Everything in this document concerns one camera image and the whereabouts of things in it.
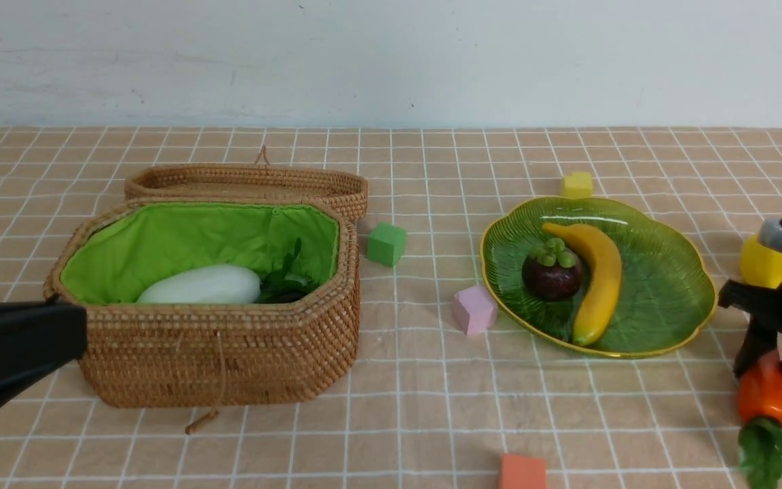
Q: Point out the woven wicker basket green lining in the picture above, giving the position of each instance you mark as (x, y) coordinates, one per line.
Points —
(191, 355)

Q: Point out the woven wicker basket lid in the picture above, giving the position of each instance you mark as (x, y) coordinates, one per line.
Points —
(344, 192)

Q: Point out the dark purple mangosteen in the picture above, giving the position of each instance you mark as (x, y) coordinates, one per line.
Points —
(552, 271)

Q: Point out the beige checked tablecloth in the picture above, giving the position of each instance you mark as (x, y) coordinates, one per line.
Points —
(425, 406)

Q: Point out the pink foam cube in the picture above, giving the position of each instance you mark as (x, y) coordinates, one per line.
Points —
(474, 310)

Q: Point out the yellow foam cube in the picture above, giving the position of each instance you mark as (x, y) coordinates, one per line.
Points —
(577, 185)

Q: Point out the white radish with leaves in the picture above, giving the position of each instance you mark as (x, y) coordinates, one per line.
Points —
(231, 284)

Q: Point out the orange carrot with leaves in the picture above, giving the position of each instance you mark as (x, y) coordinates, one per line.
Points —
(759, 401)

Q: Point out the green foam cube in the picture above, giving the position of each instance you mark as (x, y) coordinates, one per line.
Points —
(386, 244)

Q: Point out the yellow banana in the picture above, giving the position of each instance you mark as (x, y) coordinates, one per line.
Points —
(602, 256)

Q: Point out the orange foam cube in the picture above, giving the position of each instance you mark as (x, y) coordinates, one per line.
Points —
(522, 472)

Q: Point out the yellow lemon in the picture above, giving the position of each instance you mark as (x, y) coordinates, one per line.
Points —
(760, 266)

